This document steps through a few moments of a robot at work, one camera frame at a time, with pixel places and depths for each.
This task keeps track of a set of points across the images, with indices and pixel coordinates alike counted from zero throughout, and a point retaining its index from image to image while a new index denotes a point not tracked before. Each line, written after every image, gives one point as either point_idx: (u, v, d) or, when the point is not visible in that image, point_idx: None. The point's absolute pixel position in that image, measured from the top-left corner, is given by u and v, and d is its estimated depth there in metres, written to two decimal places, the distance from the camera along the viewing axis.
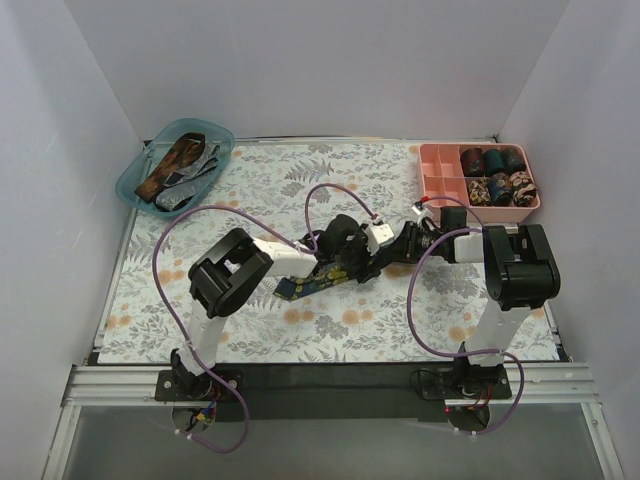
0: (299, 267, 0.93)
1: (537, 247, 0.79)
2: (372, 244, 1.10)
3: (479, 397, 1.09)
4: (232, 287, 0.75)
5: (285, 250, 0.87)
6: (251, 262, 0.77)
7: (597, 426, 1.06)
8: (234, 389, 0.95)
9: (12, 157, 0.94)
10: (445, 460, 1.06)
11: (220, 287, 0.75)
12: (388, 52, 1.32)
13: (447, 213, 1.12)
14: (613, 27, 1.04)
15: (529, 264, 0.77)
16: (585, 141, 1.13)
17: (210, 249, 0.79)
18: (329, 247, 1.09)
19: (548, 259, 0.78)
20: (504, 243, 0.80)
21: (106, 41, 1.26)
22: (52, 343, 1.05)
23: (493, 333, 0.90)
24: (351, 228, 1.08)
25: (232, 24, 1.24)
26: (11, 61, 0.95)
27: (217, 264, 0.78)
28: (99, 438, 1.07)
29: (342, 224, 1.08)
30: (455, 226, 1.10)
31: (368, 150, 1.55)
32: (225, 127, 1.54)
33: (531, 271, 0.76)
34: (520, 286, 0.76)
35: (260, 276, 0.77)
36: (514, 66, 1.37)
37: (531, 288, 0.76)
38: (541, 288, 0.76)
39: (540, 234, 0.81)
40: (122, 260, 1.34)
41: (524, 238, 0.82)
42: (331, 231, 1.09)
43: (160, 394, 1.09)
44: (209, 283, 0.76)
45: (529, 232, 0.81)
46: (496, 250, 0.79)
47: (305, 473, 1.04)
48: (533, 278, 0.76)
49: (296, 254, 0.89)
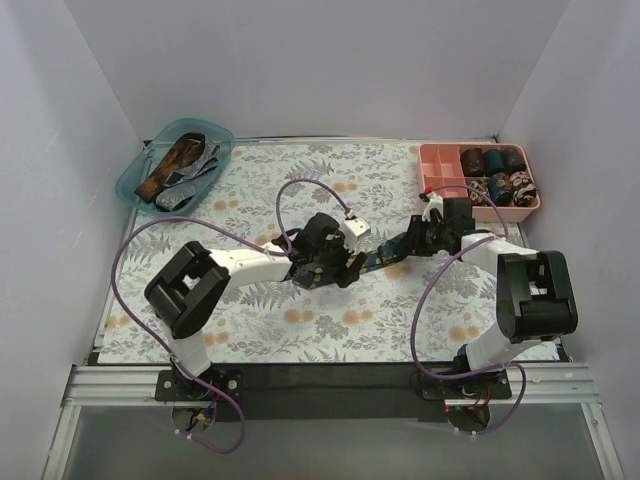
0: (271, 270, 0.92)
1: (557, 283, 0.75)
2: (350, 241, 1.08)
3: (479, 397, 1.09)
4: (187, 308, 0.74)
5: (248, 259, 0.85)
6: (205, 280, 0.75)
7: (597, 426, 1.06)
8: (227, 397, 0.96)
9: (12, 158, 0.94)
10: (445, 460, 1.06)
11: (177, 308, 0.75)
12: (389, 52, 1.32)
13: (451, 206, 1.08)
14: (613, 27, 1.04)
15: (547, 303, 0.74)
16: (585, 141, 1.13)
17: (165, 269, 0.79)
18: (308, 246, 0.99)
19: (568, 296, 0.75)
20: (521, 281, 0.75)
21: (106, 41, 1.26)
22: (52, 343, 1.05)
23: (495, 351, 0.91)
24: (331, 225, 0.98)
25: (232, 24, 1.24)
26: (11, 60, 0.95)
27: (174, 283, 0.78)
28: (99, 438, 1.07)
29: (321, 221, 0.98)
30: (461, 218, 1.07)
31: (368, 150, 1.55)
32: (225, 127, 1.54)
33: (549, 312, 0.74)
34: (537, 329, 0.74)
35: (217, 291, 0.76)
36: (514, 66, 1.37)
37: (549, 329, 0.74)
38: (558, 328, 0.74)
39: (561, 265, 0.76)
40: (122, 260, 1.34)
41: (542, 267, 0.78)
42: (311, 230, 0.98)
43: (160, 394, 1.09)
44: (167, 304, 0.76)
45: (549, 262, 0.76)
46: (511, 292, 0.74)
47: (305, 474, 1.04)
48: (552, 320, 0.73)
49: (262, 260, 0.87)
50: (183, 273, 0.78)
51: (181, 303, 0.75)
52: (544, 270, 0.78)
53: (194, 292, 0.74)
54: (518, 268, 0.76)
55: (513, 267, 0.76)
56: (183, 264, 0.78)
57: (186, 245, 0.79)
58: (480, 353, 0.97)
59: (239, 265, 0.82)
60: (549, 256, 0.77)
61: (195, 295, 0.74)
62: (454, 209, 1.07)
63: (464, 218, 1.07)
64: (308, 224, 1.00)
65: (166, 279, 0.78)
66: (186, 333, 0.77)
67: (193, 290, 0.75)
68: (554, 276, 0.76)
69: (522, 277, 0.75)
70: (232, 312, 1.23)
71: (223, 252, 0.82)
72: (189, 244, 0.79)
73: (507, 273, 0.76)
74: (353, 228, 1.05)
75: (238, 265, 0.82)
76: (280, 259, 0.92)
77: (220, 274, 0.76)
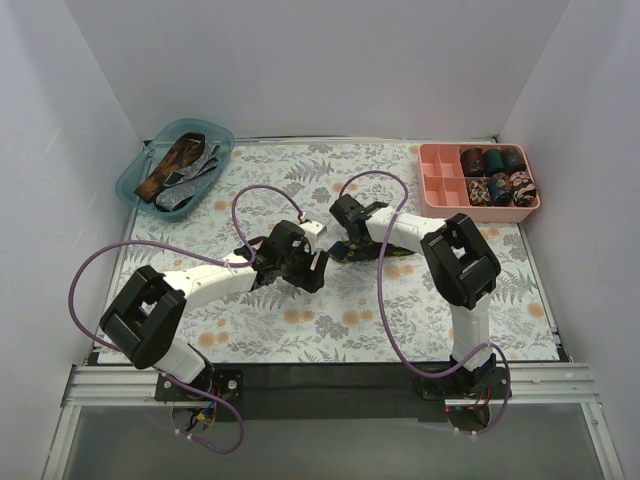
0: (237, 281, 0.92)
1: (473, 240, 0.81)
2: (313, 243, 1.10)
3: (479, 397, 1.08)
4: (145, 337, 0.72)
5: (207, 277, 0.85)
6: (160, 307, 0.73)
7: (597, 426, 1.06)
8: (219, 399, 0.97)
9: (11, 159, 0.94)
10: (444, 459, 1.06)
11: (134, 338, 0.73)
12: (390, 51, 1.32)
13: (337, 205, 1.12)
14: (613, 27, 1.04)
15: (476, 263, 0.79)
16: (584, 141, 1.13)
17: (118, 299, 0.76)
18: (276, 253, 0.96)
19: (487, 250, 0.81)
20: (447, 252, 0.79)
21: (106, 41, 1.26)
22: (52, 343, 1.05)
23: (472, 333, 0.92)
24: (298, 232, 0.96)
25: (232, 24, 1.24)
26: (11, 60, 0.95)
27: (127, 312, 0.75)
28: (100, 438, 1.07)
29: (289, 227, 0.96)
30: (351, 208, 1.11)
31: (368, 150, 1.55)
32: (225, 127, 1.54)
33: (480, 267, 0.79)
34: (477, 286, 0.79)
35: (175, 317, 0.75)
36: (514, 66, 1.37)
37: (484, 282, 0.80)
38: (490, 276, 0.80)
39: (469, 224, 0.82)
40: (122, 259, 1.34)
41: (455, 231, 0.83)
42: (276, 235, 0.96)
43: (160, 394, 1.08)
44: (123, 335, 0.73)
45: (458, 225, 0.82)
46: (446, 266, 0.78)
47: (305, 473, 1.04)
48: (485, 272, 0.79)
49: (224, 274, 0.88)
50: (138, 302, 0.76)
51: (139, 333, 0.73)
52: (458, 235, 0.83)
53: (150, 320, 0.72)
54: (439, 242, 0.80)
55: (437, 243, 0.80)
56: (134, 293, 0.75)
57: (138, 272, 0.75)
58: (467, 348, 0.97)
59: (196, 284, 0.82)
60: (458, 221, 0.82)
61: (151, 323, 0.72)
62: (339, 206, 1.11)
63: (354, 207, 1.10)
64: (273, 230, 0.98)
65: (119, 310, 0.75)
66: (147, 362, 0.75)
67: (149, 319, 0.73)
68: (470, 237, 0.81)
69: (446, 250, 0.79)
70: (232, 312, 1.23)
71: (179, 272, 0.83)
72: (139, 270, 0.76)
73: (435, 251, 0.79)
74: (310, 229, 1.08)
75: (195, 284, 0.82)
76: (246, 268, 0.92)
77: (176, 299, 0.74)
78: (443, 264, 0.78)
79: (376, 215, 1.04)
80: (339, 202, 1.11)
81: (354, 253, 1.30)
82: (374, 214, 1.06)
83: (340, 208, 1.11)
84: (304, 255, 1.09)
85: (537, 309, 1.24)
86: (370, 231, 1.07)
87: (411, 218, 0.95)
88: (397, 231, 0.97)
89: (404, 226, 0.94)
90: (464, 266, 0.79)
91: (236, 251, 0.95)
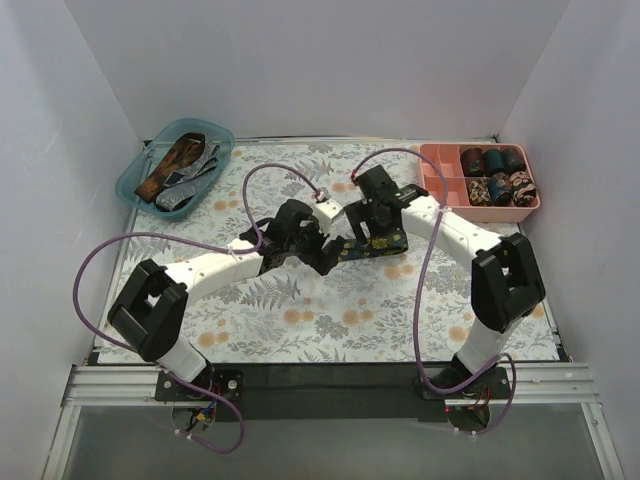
0: (243, 267, 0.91)
1: (525, 265, 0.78)
2: (325, 225, 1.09)
3: (479, 397, 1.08)
4: (151, 331, 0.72)
5: (211, 266, 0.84)
6: (163, 301, 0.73)
7: (597, 426, 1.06)
8: (221, 399, 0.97)
9: (12, 159, 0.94)
10: (444, 460, 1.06)
11: (141, 330, 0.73)
12: (390, 51, 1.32)
13: (366, 178, 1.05)
14: (613, 27, 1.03)
15: (524, 291, 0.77)
16: (584, 141, 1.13)
17: (122, 293, 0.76)
18: (282, 235, 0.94)
19: (536, 277, 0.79)
20: (497, 273, 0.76)
21: (106, 41, 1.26)
22: (52, 343, 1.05)
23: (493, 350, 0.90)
24: (305, 213, 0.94)
25: (232, 24, 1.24)
26: (11, 60, 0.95)
27: (133, 306, 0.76)
28: (100, 439, 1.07)
29: (296, 207, 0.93)
30: (380, 186, 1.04)
31: (368, 150, 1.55)
32: (225, 127, 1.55)
33: (526, 295, 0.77)
34: (519, 314, 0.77)
35: (180, 309, 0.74)
36: (514, 66, 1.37)
37: (526, 310, 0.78)
38: (533, 305, 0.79)
39: (526, 247, 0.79)
40: (123, 259, 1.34)
41: (508, 250, 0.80)
42: (283, 217, 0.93)
43: (160, 394, 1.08)
44: (129, 328, 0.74)
45: (514, 247, 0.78)
46: (494, 291, 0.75)
47: (304, 473, 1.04)
48: (530, 301, 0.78)
49: (228, 263, 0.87)
50: (142, 296, 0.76)
51: (145, 326, 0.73)
52: (510, 255, 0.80)
53: (155, 314, 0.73)
54: (492, 261, 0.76)
55: (489, 261, 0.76)
56: (140, 285, 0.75)
57: (139, 266, 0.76)
58: (481, 359, 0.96)
59: (199, 275, 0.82)
60: (515, 242, 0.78)
61: (156, 318, 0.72)
62: (368, 181, 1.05)
63: (385, 185, 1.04)
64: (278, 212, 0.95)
65: (125, 304, 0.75)
66: (155, 354, 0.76)
67: (154, 313, 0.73)
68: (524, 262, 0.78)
69: (497, 272, 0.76)
70: (232, 311, 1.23)
71: (181, 263, 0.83)
72: (142, 264, 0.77)
73: (487, 270, 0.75)
74: (325, 210, 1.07)
75: (198, 275, 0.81)
76: (252, 255, 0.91)
77: (178, 292, 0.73)
78: (491, 286, 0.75)
79: (417, 208, 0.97)
80: (369, 176, 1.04)
81: (348, 253, 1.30)
82: (414, 204, 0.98)
83: (370, 182, 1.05)
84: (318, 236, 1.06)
85: (537, 309, 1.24)
86: (397, 215, 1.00)
87: (458, 225, 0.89)
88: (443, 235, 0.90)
89: (451, 233, 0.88)
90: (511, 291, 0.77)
91: (242, 237, 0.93)
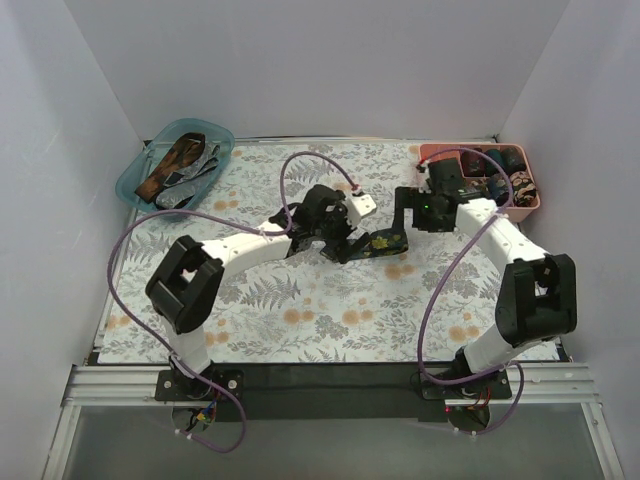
0: (272, 249, 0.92)
1: (562, 289, 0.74)
2: (354, 217, 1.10)
3: (479, 397, 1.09)
4: (188, 303, 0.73)
5: (244, 245, 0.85)
6: (200, 274, 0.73)
7: (597, 426, 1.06)
8: (229, 392, 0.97)
9: (12, 158, 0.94)
10: (445, 460, 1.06)
11: (177, 304, 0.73)
12: (389, 51, 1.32)
13: (437, 167, 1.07)
14: (614, 26, 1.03)
15: (551, 313, 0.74)
16: (585, 140, 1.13)
17: (160, 267, 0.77)
18: (308, 219, 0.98)
19: (571, 306, 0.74)
20: (528, 287, 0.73)
21: (106, 41, 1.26)
22: (53, 343, 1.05)
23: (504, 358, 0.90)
24: (330, 198, 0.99)
25: (232, 24, 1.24)
26: (11, 60, 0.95)
27: (170, 280, 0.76)
28: (100, 439, 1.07)
29: (321, 193, 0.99)
30: (447, 179, 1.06)
31: (368, 149, 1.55)
32: (225, 127, 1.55)
33: (553, 320, 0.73)
34: (537, 336, 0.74)
35: (216, 283, 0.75)
36: (514, 66, 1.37)
37: (548, 335, 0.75)
38: (556, 333, 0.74)
39: (570, 271, 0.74)
40: (122, 260, 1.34)
41: (549, 269, 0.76)
42: (309, 202, 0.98)
43: (160, 394, 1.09)
44: (166, 302, 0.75)
45: (557, 267, 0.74)
46: (517, 302, 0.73)
47: (304, 473, 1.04)
48: (555, 327, 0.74)
49: (260, 243, 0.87)
50: (179, 270, 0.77)
51: (182, 299, 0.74)
52: (550, 275, 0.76)
53: (192, 287, 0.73)
54: (526, 275, 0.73)
55: (523, 273, 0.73)
56: (177, 260, 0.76)
57: (177, 241, 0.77)
58: (484, 361, 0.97)
59: (233, 253, 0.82)
60: (559, 262, 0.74)
61: (193, 290, 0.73)
62: (438, 171, 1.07)
63: (452, 178, 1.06)
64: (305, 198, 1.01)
65: (163, 278, 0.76)
66: (190, 327, 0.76)
67: (191, 285, 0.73)
68: (561, 285, 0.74)
69: (529, 286, 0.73)
70: (232, 312, 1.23)
71: (217, 241, 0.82)
72: (180, 239, 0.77)
73: (516, 280, 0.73)
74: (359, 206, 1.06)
75: (232, 253, 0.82)
76: (282, 237, 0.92)
77: (214, 267, 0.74)
78: (515, 296, 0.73)
79: (474, 206, 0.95)
80: (441, 165, 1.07)
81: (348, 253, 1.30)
82: (471, 202, 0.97)
83: (439, 170, 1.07)
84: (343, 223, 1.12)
85: None
86: (453, 209, 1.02)
87: (509, 231, 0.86)
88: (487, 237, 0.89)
89: (498, 236, 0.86)
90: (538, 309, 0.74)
91: (271, 220, 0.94)
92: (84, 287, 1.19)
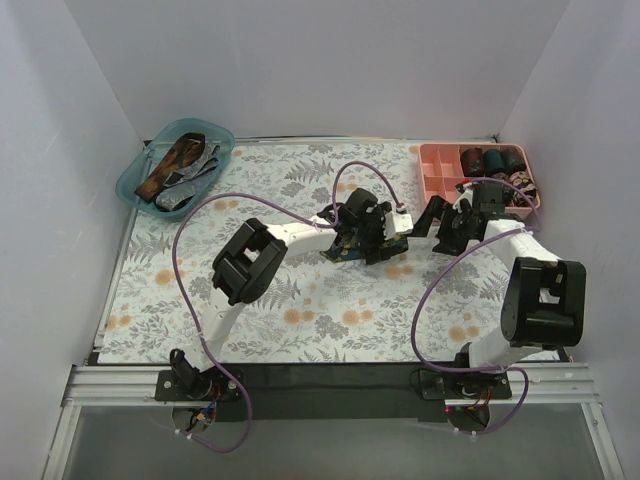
0: (320, 240, 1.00)
1: (569, 295, 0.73)
2: (390, 228, 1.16)
3: (479, 397, 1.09)
4: (254, 276, 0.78)
5: (301, 231, 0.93)
6: (267, 250, 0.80)
7: (597, 426, 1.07)
8: (237, 383, 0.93)
9: (12, 158, 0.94)
10: (445, 460, 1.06)
11: (243, 276, 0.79)
12: (389, 51, 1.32)
13: (481, 189, 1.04)
14: (613, 27, 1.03)
15: (554, 315, 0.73)
16: (585, 141, 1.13)
17: (228, 243, 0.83)
18: (351, 218, 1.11)
19: (577, 312, 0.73)
20: (534, 283, 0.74)
21: (105, 40, 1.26)
22: (52, 343, 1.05)
23: (503, 357, 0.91)
24: (372, 200, 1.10)
25: (231, 24, 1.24)
26: (11, 60, 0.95)
27: (237, 255, 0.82)
28: (99, 439, 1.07)
29: (363, 196, 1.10)
30: (488, 202, 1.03)
31: (368, 150, 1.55)
32: (225, 127, 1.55)
33: (557, 327, 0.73)
34: (538, 337, 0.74)
35: (278, 262, 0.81)
36: (514, 67, 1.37)
37: (551, 340, 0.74)
38: (557, 340, 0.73)
39: (580, 279, 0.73)
40: (123, 260, 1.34)
41: (560, 276, 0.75)
42: (352, 203, 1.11)
43: (160, 394, 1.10)
44: (232, 274, 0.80)
45: (568, 272, 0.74)
46: (521, 295, 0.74)
47: (304, 474, 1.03)
48: (558, 333, 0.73)
49: (312, 232, 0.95)
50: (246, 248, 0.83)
51: (246, 272, 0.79)
52: (561, 282, 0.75)
53: (258, 261, 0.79)
54: (534, 275, 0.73)
55: (530, 270, 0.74)
56: (247, 238, 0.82)
57: (247, 221, 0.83)
58: (483, 357, 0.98)
59: (292, 237, 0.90)
60: (570, 268, 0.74)
61: (260, 264, 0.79)
62: (482, 192, 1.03)
63: (493, 203, 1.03)
64: (350, 198, 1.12)
65: (231, 252, 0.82)
66: (249, 300, 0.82)
67: (257, 259, 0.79)
68: (569, 291, 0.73)
69: (534, 282, 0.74)
70: None
71: (278, 227, 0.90)
72: (250, 220, 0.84)
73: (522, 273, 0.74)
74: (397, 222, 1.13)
75: (291, 237, 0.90)
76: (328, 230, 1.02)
77: (279, 246, 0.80)
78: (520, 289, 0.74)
79: (502, 222, 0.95)
80: (487, 186, 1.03)
81: (348, 253, 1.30)
82: (499, 220, 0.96)
83: (481, 191, 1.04)
84: (380, 229, 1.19)
85: None
86: (485, 230, 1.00)
87: (530, 240, 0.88)
88: (507, 243, 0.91)
89: (516, 243, 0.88)
90: (542, 310, 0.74)
91: (320, 215, 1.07)
92: (87, 286, 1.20)
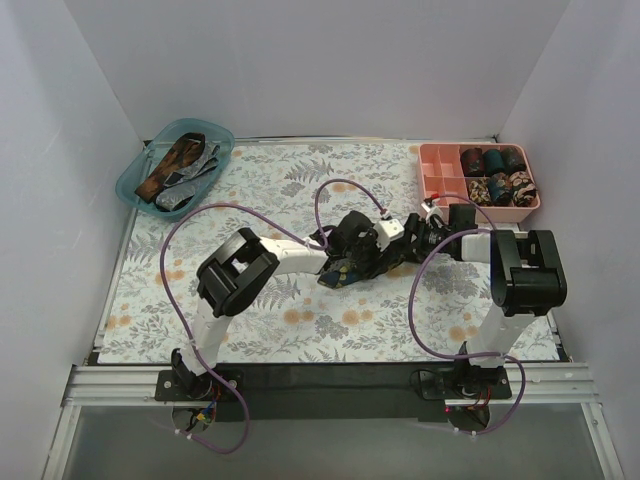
0: (311, 262, 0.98)
1: (546, 256, 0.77)
2: (382, 239, 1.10)
3: (479, 397, 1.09)
4: (239, 289, 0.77)
5: (292, 247, 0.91)
6: (258, 262, 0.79)
7: (597, 426, 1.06)
8: (234, 389, 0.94)
9: (12, 159, 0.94)
10: (445, 460, 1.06)
11: (228, 287, 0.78)
12: (389, 51, 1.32)
13: (455, 210, 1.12)
14: (614, 27, 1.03)
15: (538, 272, 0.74)
16: (585, 141, 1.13)
17: (217, 251, 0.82)
18: (341, 243, 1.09)
19: (557, 268, 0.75)
20: (512, 245, 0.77)
21: (106, 40, 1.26)
22: (52, 343, 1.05)
23: (501, 339, 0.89)
24: (364, 224, 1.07)
25: (232, 24, 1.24)
26: (10, 59, 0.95)
27: (224, 264, 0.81)
28: (99, 439, 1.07)
29: (355, 220, 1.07)
30: (464, 224, 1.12)
31: (368, 150, 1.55)
32: (225, 127, 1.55)
33: (544, 284, 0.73)
34: (527, 297, 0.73)
35: (267, 275, 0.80)
36: (514, 66, 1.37)
37: (541, 299, 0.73)
38: (547, 297, 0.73)
39: (551, 243, 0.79)
40: (122, 260, 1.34)
41: (533, 245, 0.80)
42: (343, 227, 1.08)
43: (160, 394, 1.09)
44: (217, 283, 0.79)
45: (538, 237, 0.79)
46: (503, 255, 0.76)
47: (304, 473, 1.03)
48: (546, 289, 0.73)
49: (304, 250, 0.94)
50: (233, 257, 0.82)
51: (233, 283, 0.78)
52: (536, 249, 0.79)
53: (246, 273, 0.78)
54: (510, 239, 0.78)
55: (505, 234, 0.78)
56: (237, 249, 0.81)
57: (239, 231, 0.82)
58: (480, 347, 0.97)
59: (284, 253, 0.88)
60: (540, 235, 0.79)
61: (248, 276, 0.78)
62: (457, 214, 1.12)
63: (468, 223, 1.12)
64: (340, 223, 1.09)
65: (218, 260, 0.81)
66: (233, 310, 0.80)
67: (245, 271, 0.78)
68: (544, 251, 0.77)
69: (512, 245, 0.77)
70: None
71: (270, 240, 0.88)
72: (242, 230, 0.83)
73: (498, 239, 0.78)
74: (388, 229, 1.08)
75: (284, 252, 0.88)
76: (320, 253, 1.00)
77: (270, 259, 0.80)
78: (500, 250, 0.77)
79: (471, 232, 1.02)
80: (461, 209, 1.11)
81: (347, 276, 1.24)
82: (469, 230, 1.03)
83: (457, 212, 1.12)
84: (373, 246, 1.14)
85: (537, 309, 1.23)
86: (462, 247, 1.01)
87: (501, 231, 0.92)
88: (480, 239, 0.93)
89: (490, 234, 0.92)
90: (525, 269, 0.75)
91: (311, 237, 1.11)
92: (87, 285, 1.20)
